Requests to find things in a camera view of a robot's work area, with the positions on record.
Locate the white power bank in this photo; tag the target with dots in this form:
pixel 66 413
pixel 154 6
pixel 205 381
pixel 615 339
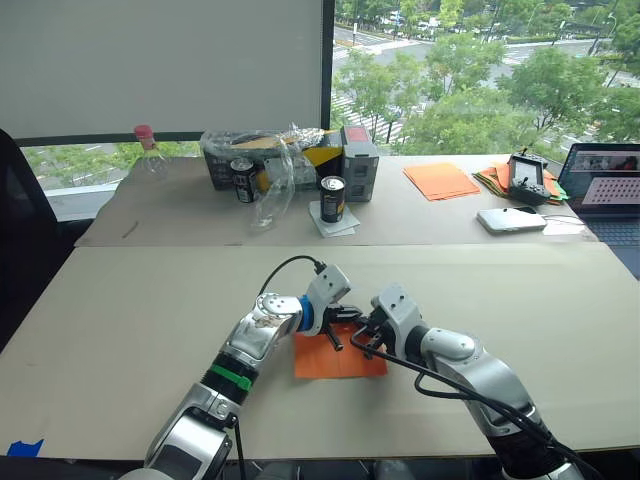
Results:
pixel 510 220

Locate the black office chair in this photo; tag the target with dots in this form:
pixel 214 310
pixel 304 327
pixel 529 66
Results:
pixel 25 240

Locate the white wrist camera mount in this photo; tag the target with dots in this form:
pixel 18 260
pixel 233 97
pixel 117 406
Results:
pixel 327 287
pixel 400 312

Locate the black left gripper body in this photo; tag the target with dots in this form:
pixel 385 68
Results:
pixel 336 316

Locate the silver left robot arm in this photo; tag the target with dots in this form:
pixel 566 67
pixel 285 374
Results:
pixel 260 332

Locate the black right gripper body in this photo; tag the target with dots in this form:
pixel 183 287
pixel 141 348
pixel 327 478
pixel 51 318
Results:
pixel 378 327

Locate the white roller blind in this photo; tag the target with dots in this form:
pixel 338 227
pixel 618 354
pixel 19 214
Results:
pixel 160 65

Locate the clear plastic bottle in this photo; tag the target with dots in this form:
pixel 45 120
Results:
pixel 272 200

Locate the orange paper stack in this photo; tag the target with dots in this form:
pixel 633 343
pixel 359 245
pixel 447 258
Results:
pixel 440 181

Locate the black remote controller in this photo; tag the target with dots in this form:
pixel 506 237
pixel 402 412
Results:
pixel 527 177

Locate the white cards stack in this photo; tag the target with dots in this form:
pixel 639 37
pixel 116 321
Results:
pixel 345 225

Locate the clear bottle with pink cap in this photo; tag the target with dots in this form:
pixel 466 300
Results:
pixel 150 157

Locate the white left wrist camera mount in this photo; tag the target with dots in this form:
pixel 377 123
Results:
pixel 327 287

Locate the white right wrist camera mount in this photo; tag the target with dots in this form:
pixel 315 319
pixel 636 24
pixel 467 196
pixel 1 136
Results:
pixel 400 312

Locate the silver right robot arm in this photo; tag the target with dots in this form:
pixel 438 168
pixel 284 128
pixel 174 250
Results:
pixel 480 372

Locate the orange paper sheet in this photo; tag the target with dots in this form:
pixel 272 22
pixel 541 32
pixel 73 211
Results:
pixel 325 362

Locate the black drink can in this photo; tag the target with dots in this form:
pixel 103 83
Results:
pixel 333 200
pixel 244 181

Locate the plastic-wrapped cardboard box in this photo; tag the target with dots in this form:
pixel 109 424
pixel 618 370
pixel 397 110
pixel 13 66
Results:
pixel 220 150

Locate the blue tape piece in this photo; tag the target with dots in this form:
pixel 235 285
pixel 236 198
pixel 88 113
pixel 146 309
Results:
pixel 25 447

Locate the dark window frame post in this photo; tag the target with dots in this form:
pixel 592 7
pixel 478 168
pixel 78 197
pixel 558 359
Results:
pixel 327 65

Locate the orange and green paper pile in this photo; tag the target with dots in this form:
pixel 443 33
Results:
pixel 492 180

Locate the grey box with red label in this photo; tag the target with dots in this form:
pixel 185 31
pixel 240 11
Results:
pixel 360 165

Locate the laptop computer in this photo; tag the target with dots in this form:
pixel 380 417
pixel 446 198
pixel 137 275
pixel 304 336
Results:
pixel 607 180

